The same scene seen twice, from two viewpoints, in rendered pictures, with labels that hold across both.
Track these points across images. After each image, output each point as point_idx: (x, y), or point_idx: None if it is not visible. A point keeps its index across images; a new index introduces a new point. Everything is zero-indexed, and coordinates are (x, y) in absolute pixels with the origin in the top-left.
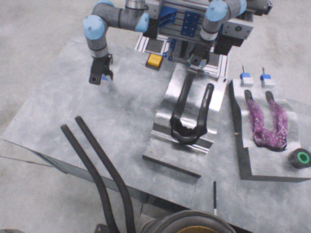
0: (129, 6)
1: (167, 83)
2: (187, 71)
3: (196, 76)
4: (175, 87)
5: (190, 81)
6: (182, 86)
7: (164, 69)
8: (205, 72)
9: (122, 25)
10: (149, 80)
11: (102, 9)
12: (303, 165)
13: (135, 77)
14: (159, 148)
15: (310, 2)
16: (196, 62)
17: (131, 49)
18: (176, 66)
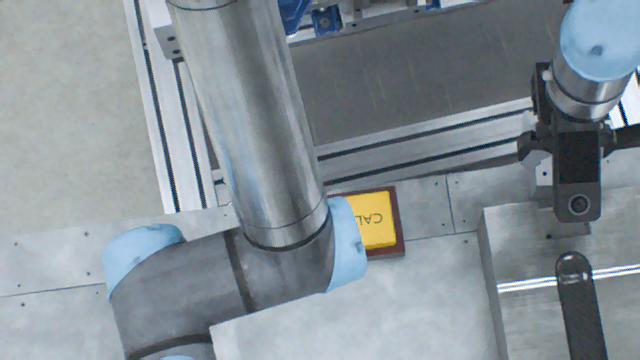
0: (274, 243)
1: (472, 298)
2: (540, 221)
3: (595, 239)
4: (535, 335)
5: (583, 273)
6: (560, 316)
7: (425, 232)
8: (619, 198)
9: (267, 307)
10: (393, 325)
11: (159, 294)
12: None
13: (327, 345)
14: None
15: None
16: (584, 210)
17: (230, 208)
18: (487, 232)
